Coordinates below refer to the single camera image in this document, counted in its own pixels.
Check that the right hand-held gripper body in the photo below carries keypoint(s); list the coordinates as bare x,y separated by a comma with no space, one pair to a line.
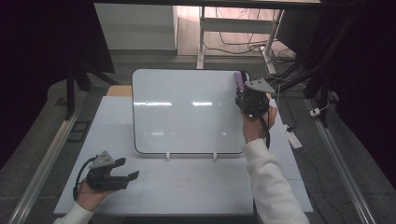
255,99

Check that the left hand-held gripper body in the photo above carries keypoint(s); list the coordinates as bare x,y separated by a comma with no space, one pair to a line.
104,182

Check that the purple whiteboard eraser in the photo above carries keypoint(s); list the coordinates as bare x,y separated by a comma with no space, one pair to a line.
239,81

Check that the white whiteboard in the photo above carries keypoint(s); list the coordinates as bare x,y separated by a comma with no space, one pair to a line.
183,124

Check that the person's left hand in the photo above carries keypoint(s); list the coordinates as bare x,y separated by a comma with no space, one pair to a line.
90,197

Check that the person's right hand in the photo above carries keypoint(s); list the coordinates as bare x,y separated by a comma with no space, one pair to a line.
253,127

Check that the white whiteboard stand clip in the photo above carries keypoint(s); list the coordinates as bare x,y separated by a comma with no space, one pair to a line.
215,156
168,156

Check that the person's left white sleeve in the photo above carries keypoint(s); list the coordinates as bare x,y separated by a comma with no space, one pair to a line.
74,216

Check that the person's white sleeve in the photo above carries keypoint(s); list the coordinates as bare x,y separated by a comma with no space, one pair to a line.
74,216
274,183

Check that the white power strip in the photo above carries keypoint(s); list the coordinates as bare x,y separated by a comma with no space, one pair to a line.
293,137

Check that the small white plug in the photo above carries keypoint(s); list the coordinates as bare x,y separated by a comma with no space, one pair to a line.
314,112

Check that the black metal stand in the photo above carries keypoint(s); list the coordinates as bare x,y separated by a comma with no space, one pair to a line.
322,77
71,93

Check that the wooden table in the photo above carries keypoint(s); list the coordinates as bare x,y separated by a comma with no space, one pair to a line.
118,91

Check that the person's right white sleeve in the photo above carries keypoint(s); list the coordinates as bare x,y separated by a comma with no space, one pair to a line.
274,183

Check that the dark curtain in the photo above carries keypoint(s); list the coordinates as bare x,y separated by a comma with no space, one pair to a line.
37,46
367,77

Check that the white cabinet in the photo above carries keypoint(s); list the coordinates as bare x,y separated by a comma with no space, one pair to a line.
137,26

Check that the black floor frame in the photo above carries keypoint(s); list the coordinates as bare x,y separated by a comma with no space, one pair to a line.
78,131

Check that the aluminium rail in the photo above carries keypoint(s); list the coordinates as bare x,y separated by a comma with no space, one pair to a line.
43,169
339,169

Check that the white desk frame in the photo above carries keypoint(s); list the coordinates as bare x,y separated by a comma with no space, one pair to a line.
236,25

